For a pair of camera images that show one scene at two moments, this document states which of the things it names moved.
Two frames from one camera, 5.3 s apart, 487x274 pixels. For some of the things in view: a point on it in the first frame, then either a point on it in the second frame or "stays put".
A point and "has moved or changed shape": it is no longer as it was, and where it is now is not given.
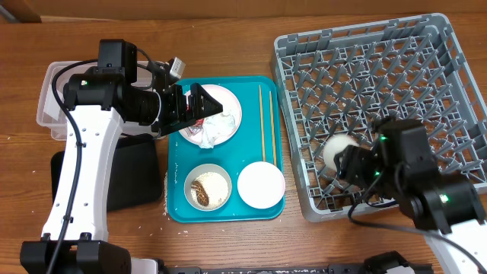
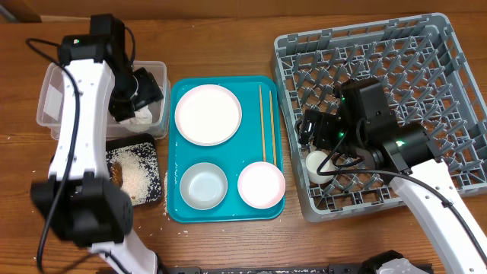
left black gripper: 179,112 -> 151,92
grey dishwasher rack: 346,81 stays put
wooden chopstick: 262,122 stays put
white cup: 335,144 has moved or changed shape
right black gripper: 360,164 -> 314,129
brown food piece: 202,195 -> 117,174
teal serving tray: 231,167 stays put
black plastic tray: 134,176 stays put
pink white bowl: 261,185 stays put
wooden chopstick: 272,129 stays put
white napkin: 215,127 has moved or changed shape
